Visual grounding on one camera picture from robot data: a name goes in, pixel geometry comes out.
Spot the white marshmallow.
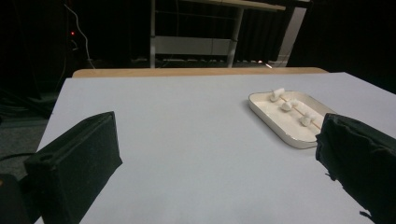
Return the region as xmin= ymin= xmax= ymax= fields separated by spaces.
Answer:
xmin=269 ymin=87 xmax=286 ymax=103
xmin=280 ymin=98 xmax=300 ymax=112
xmin=299 ymin=111 xmax=317 ymax=128

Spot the white rectangular tray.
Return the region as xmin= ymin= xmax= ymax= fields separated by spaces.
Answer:
xmin=247 ymin=90 xmax=337 ymax=149

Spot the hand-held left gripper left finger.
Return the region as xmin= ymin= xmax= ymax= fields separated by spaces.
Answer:
xmin=23 ymin=111 xmax=123 ymax=224

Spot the white desk frame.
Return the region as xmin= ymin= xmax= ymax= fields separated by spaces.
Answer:
xmin=148 ymin=0 xmax=288 ymax=69

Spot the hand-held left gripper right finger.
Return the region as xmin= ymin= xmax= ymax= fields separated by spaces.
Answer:
xmin=315 ymin=112 xmax=396 ymax=224

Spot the pale grey table sheet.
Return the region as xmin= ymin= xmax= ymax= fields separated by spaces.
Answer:
xmin=34 ymin=72 xmax=396 ymax=224

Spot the white cable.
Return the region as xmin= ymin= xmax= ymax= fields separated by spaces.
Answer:
xmin=64 ymin=3 xmax=96 ymax=69

